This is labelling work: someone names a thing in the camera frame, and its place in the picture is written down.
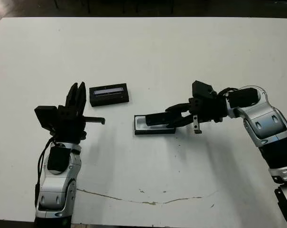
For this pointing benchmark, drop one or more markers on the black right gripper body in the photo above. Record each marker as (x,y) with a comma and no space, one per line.
(209,110)

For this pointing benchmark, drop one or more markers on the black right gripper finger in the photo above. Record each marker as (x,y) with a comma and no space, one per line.
(181,121)
(178,108)

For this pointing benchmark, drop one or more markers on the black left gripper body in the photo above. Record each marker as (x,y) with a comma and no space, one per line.
(69,128)

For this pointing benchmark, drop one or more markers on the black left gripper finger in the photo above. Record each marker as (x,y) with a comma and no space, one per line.
(80,98)
(72,98)

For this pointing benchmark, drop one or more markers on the black box lid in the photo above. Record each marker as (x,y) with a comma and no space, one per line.
(110,101)

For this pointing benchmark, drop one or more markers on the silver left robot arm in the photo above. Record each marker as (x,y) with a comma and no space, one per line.
(55,187)

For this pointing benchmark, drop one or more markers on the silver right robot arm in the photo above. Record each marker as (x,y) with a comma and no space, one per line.
(266,123)

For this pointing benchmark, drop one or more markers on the black box base white insert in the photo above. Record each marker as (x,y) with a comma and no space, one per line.
(155,132)

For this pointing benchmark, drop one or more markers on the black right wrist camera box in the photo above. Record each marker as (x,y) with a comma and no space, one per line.
(201,89)

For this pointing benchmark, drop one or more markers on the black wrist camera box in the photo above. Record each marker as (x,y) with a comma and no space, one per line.
(201,89)
(46,116)

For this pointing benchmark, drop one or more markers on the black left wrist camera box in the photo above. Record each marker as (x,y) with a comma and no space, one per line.
(46,116)

